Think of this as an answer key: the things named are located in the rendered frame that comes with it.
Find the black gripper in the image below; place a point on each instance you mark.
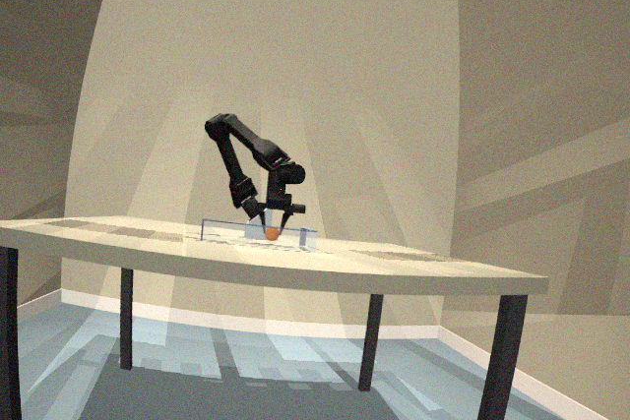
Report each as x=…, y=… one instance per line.
x=288, y=210

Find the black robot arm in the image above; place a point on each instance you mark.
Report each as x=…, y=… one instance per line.
x=264, y=152

